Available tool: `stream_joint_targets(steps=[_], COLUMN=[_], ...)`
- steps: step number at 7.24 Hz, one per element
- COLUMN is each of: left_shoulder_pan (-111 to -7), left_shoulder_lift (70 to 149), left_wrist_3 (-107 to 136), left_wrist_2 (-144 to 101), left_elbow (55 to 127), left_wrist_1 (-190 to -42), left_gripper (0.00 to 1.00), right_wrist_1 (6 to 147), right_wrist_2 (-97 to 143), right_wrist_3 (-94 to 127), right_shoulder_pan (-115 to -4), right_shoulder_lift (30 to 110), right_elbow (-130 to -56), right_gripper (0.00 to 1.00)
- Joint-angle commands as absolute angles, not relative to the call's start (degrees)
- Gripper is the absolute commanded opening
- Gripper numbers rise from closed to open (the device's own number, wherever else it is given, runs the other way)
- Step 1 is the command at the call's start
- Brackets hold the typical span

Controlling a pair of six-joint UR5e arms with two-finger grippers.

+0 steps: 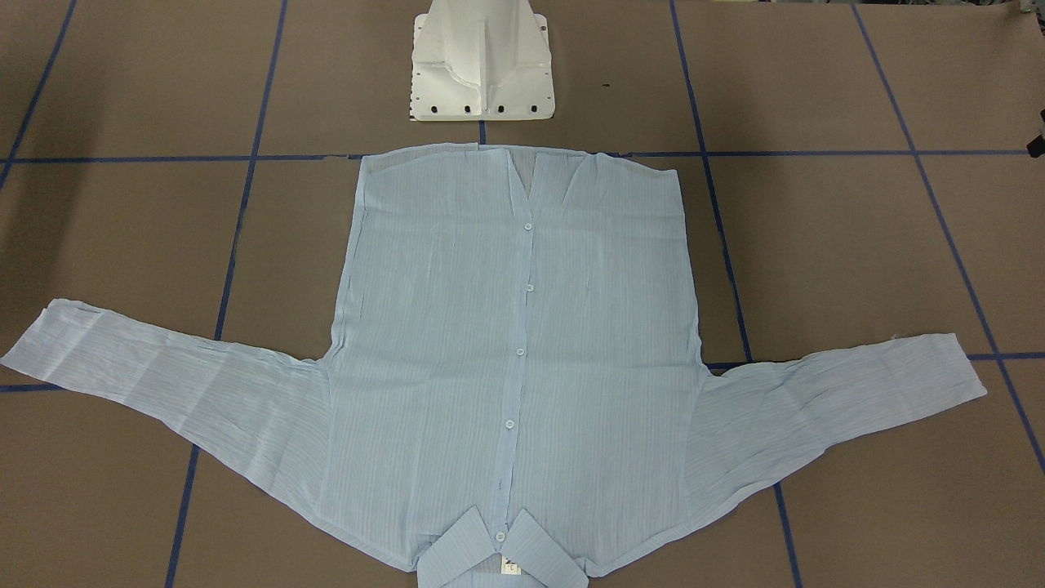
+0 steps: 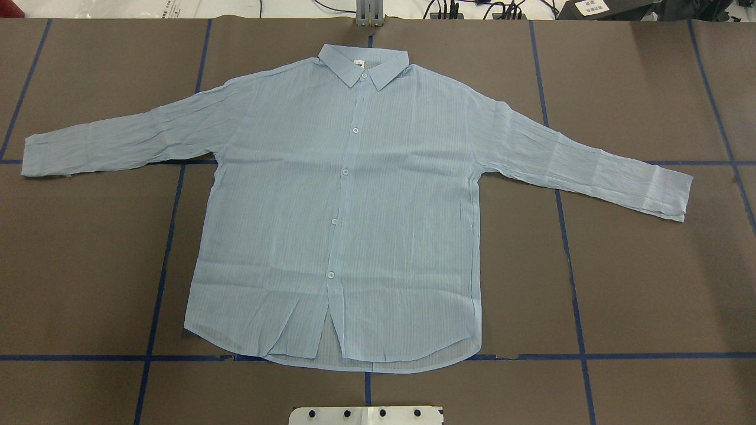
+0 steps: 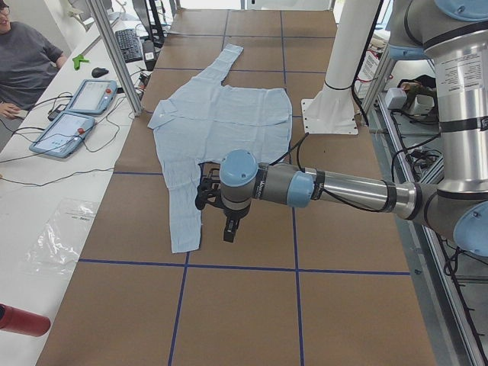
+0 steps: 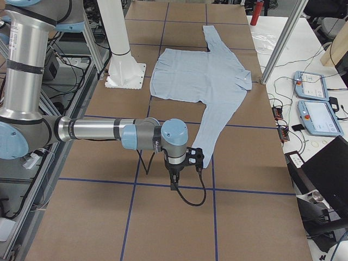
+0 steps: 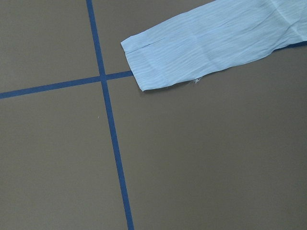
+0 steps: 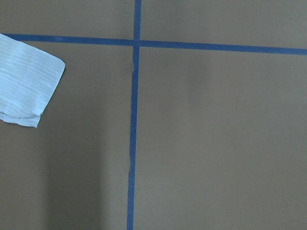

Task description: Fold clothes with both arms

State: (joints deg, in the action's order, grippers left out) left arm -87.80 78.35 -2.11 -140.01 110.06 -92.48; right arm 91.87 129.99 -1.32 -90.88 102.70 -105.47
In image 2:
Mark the grey aluminium frame post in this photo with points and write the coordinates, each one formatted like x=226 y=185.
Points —
x=370 y=13

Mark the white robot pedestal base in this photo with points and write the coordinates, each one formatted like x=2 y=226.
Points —
x=368 y=415

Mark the light blue button-up shirt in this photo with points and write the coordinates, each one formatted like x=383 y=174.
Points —
x=342 y=231

